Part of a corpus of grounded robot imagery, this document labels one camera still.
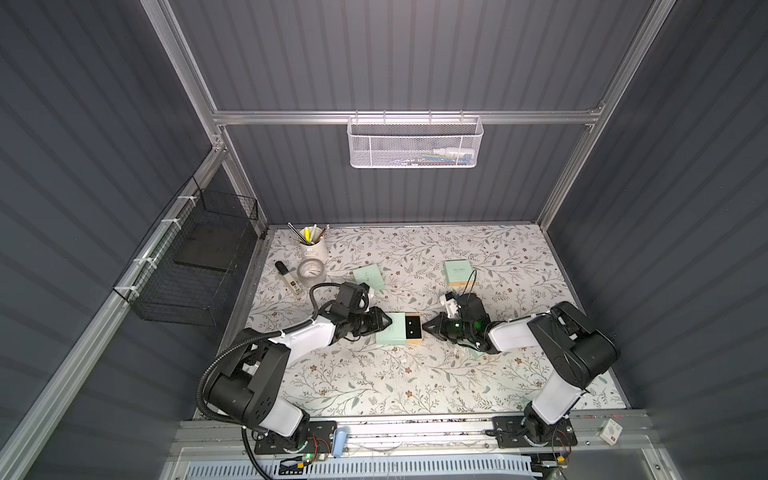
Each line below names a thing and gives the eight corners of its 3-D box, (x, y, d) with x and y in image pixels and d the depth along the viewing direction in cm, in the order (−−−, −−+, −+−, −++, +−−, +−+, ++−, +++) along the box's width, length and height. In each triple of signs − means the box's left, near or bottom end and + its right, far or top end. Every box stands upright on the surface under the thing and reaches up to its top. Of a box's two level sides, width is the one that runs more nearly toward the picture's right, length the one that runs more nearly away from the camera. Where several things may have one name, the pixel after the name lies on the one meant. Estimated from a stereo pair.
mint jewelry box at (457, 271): (446, 286, 105) (447, 280, 102) (443, 265, 111) (444, 259, 108) (473, 286, 105) (475, 280, 102) (468, 265, 111) (470, 259, 108)
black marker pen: (298, 297, 102) (294, 289, 98) (278, 271, 109) (274, 262, 105) (304, 293, 103) (301, 285, 99) (284, 267, 110) (280, 259, 106)
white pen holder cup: (302, 266, 110) (295, 247, 101) (307, 245, 116) (301, 226, 108) (325, 266, 110) (319, 247, 101) (328, 245, 116) (323, 226, 108)
